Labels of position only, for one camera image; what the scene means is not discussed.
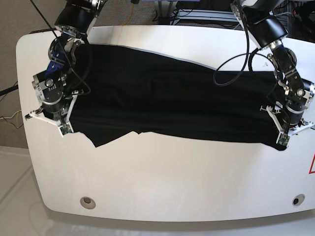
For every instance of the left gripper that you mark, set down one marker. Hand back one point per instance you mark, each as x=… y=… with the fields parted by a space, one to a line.
x=284 y=120

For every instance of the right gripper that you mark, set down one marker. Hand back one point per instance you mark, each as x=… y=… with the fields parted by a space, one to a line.
x=57 y=115

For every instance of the black T-shirt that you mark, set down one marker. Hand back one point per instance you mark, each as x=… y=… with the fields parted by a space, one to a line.
x=136 y=91

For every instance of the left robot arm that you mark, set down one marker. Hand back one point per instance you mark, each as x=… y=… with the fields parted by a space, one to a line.
x=260 y=25

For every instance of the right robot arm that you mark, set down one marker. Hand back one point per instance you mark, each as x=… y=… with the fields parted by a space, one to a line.
x=58 y=87

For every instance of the red triangle warning sticker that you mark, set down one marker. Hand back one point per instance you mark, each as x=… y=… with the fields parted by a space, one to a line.
x=312 y=168

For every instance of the round table grommet hole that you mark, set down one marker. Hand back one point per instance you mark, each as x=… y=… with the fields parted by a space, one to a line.
x=298 y=200

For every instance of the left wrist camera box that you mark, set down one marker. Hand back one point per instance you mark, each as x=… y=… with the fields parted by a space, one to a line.
x=283 y=139

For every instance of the aluminium frame rail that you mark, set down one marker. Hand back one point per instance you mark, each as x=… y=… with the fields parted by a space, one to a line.
x=223 y=19

